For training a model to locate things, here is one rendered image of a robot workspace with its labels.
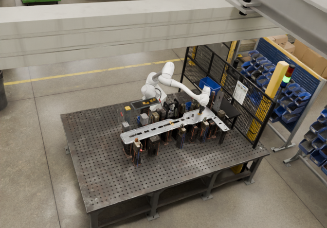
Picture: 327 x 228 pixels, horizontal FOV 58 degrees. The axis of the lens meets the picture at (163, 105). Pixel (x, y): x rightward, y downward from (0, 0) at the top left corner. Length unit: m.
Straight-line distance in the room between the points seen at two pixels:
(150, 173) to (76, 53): 3.07
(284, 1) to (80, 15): 0.50
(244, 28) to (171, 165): 3.05
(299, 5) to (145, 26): 0.38
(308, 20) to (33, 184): 4.23
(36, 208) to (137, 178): 1.44
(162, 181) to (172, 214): 0.73
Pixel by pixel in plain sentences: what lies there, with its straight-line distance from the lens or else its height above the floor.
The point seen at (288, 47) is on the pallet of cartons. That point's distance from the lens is 7.31.
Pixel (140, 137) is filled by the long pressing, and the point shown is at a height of 1.00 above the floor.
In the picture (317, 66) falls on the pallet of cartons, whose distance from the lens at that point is 7.50.
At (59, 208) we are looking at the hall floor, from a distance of 4.33.
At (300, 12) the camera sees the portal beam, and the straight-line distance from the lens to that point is 0.82.
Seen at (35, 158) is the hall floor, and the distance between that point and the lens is 4.90.
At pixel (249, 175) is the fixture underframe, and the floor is 0.18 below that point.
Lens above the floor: 3.69
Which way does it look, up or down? 40 degrees down
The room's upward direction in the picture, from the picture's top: 9 degrees clockwise
